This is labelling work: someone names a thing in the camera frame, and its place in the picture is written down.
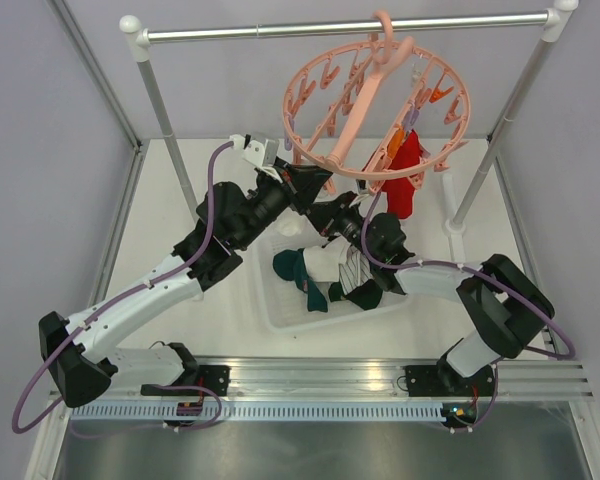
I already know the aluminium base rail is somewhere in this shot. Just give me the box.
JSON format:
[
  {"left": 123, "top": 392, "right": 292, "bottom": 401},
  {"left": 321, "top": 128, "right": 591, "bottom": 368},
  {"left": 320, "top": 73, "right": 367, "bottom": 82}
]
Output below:
[{"left": 198, "top": 356, "right": 435, "bottom": 402}]

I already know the black white striped sock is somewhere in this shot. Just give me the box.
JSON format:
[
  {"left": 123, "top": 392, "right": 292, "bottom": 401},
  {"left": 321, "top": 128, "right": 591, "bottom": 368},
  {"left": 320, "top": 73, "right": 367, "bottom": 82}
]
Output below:
[{"left": 338, "top": 245, "right": 373, "bottom": 295}]

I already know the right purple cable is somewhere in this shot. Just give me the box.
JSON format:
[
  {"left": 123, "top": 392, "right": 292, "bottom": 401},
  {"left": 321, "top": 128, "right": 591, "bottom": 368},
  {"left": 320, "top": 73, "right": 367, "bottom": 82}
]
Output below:
[{"left": 360, "top": 192, "right": 577, "bottom": 361}]

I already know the teal sock front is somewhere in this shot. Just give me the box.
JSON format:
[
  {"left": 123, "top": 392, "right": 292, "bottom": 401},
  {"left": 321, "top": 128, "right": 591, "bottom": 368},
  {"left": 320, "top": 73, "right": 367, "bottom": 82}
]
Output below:
[{"left": 272, "top": 249, "right": 328, "bottom": 313}]

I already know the pink round clip hanger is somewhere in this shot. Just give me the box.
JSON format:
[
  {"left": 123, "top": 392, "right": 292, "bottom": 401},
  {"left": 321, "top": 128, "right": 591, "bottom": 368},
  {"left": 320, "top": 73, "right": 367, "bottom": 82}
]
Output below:
[{"left": 282, "top": 10, "right": 471, "bottom": 193}]

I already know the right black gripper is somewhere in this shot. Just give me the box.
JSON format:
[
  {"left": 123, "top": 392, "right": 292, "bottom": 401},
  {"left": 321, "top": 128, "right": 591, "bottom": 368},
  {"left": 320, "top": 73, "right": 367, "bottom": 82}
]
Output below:
[{"left": 307, "top": 191, "right": 380, "bottom": 263}]

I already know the metal clothes rack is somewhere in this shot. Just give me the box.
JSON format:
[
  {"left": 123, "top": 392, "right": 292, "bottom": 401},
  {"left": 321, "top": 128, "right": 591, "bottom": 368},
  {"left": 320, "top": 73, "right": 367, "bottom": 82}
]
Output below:
[{"left": 119, "top": 1, "right": 579, "bottom": 235}]

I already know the white slotted cable duct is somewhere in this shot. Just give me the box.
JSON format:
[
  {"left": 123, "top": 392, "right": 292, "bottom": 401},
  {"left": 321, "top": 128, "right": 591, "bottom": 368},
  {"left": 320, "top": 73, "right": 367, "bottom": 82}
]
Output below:
[{"left": 71, "top": 401, "right": 445, "bottom": 422}]

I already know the purple clothes peg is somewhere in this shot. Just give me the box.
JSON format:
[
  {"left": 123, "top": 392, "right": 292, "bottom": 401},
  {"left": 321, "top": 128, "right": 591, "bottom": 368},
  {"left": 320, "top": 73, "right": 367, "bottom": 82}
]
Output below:
[
  {"left": 284, "top": 115, "right": 295, "bottom": 151},
  {"left": 402, "top": 105, "right": 420, "bottom": 131}
]

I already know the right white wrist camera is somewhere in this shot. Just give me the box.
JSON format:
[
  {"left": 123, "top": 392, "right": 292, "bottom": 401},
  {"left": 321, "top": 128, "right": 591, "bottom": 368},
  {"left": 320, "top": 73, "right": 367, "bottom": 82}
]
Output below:
[{"left": 350, "top": 179, "right": 375, "bottom": 206}]

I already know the orange clothes peg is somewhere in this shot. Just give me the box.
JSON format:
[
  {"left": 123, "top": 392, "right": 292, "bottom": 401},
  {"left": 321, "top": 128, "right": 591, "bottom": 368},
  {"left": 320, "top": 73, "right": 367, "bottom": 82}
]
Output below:
[{"left": 387, "top": 128, "right": 405, "bottom": 160}]

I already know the purple cable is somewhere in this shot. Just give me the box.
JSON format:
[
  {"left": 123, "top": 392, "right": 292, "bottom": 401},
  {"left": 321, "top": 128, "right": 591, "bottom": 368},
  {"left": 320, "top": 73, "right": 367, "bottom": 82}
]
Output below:
[
  {"left": 12, "top": 139, "right": 236, "bottom": 441},
  {"left": 360, "top": 192, "right": 577, "bottom": 361}
]

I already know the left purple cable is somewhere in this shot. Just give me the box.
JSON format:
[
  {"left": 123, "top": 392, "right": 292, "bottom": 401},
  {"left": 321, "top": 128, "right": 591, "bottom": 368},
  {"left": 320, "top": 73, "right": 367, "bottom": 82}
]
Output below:
[{"left": 12, "top": 139, "right": 236, "bottom": 441}]

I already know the teal reindeer sock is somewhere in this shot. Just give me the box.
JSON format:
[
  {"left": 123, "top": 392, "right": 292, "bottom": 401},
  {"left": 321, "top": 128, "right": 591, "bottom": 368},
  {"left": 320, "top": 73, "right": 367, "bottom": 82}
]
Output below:
[{"left": 328, "top": 280, "right": 383, "bottom": 311}]

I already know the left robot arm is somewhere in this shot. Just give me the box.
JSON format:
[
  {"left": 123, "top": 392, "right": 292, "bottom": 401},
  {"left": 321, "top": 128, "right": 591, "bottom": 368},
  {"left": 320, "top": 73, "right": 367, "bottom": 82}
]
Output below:
[{"left": 39, "top": 159, "right": 332, "bottom": 408}]

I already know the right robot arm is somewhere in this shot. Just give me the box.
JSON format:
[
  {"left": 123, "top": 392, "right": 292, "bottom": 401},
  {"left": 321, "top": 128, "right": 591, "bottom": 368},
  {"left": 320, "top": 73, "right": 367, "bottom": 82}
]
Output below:
[{"left": 307, "top": 192, "right": 555, "bottom": 395}]

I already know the white plastic basket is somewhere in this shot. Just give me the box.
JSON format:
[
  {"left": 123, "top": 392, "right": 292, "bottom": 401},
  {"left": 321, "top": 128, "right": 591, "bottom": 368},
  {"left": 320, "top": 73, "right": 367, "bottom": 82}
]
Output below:
[{"left": 253, "top": 231, "right": 411, "bottom": 333}]

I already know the red sock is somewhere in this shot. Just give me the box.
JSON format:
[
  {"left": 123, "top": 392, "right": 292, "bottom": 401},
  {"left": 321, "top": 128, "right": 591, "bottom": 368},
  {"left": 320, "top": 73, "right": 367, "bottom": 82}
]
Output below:
[{"left": 362, "top": 129, "right": 426, "bottom": 221}]

